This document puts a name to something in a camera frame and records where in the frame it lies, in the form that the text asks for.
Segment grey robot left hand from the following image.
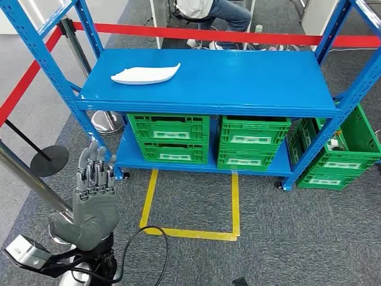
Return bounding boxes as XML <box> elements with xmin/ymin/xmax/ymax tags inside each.
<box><xmin>48</xmin><ymin>141</ymin><xmax>119</xmax><ymax>252</ymax></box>

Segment steel table frame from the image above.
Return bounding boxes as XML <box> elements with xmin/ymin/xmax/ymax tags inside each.
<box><xmin>291</xmin><ymin>0</ymin><xmax>307</xmax><ymax>20</ymax></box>

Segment black stool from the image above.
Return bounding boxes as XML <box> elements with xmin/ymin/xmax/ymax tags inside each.
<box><xmin>171</xmin><ymin>4</ymin><xmax>217</xmax><ymax>50</ymax></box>

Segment white curved plastic part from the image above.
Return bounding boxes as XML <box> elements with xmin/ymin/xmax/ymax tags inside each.
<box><xmin>110</xmin><ymin>62</ymin><xmax>181</xmax><ymax>86</ymax></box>

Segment black stanchion with disc base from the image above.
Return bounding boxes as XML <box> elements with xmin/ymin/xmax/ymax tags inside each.
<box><xmin>4</xmin><ymin>119</ymin><xmax>70</xmax><ymax>178</ymax></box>

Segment person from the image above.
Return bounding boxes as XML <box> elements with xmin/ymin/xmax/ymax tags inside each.
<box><xmin>175</xmin><ymin>0</ymin><xmax>252</xmax><ymax>51</ymax></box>

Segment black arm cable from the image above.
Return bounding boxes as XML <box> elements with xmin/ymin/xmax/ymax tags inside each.
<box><xmin>71</xmin><ymin>225</ymin><xmax>170</xmax><ymax>286</ymax></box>

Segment blue metal shelf rack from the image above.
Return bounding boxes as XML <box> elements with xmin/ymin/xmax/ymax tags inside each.
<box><xmin>0</xmin><ymin>0</ymin><xmax>381</xmax><ymax>192</ymax></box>

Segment white desk panel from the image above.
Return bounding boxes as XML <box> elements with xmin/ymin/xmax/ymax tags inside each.
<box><xmin>300</xmin><ymin>0</ymin><xmax>340</xmax><ymax>52</ymax></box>

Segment green plastic crate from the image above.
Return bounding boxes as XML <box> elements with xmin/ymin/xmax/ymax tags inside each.
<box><xmin>128</xmin><ymin>113</ymin><xmax>210</xmax><ymax>146</ymax></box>
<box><xmin>218</xmin><ymin>115</ymin><xmax>293</xmax><ymax>153</ymax></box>
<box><xmin>288</xmin><ymin>103</ymin><xmax>381</xmax><ymax>171</ymax></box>
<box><xmin>217</xmin><ymin>146</ymin><xmax>276</xmax><ymax>172</ymax></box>
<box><xmin>296</xmin><ymin>166</ymin><xmax>362</xmax><ymax>191</ymax></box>
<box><xmin>138</xmin><ymin>140</ymin><xmax>210</xmax><ymax>166</ymax></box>

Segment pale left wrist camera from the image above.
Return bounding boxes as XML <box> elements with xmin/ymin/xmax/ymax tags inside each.
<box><xmin>2</xmin><ymin>235</ymin><xmax>53</xmax><ymax>271</ymax></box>

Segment red barrier belt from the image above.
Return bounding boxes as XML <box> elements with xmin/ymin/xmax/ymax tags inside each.
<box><xmin>0</xmin><ymin>26</ymin><xmax>63</xmax><ymax>128</ymax></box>
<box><xmin>72</xmin><ymin>21</ymin><xmax>381</xmax><ymax>49</ymax></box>

